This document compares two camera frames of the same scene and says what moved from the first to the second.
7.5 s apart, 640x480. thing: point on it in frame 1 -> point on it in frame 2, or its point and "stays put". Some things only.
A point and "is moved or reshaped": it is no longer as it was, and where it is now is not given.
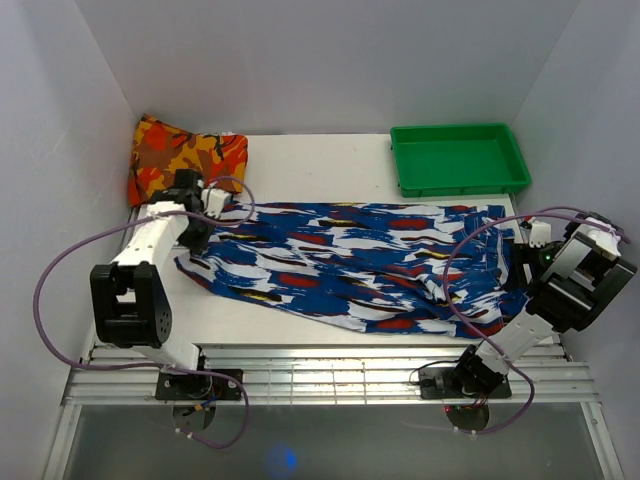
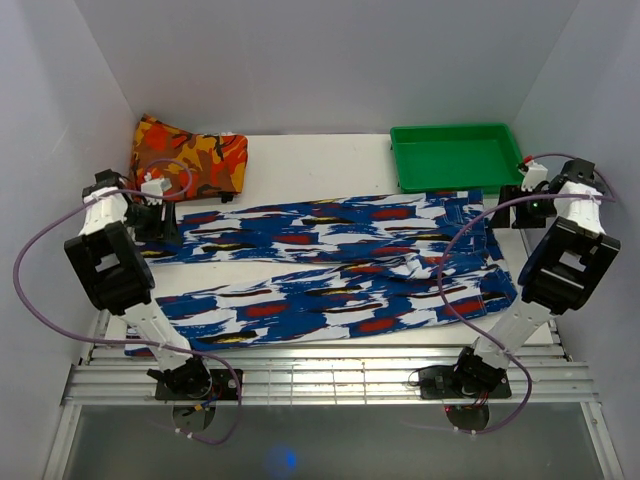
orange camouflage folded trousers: (160, 149) stays put
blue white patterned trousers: (388, 267) is moved or reshaped
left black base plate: (178, 386) stays put
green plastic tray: (458, 160) stays put
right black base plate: (444, 383) stays put
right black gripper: (524, 254) -> (509, 193)
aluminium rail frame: (111, 375) stays put
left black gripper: (195, 245) -> (169, 231)
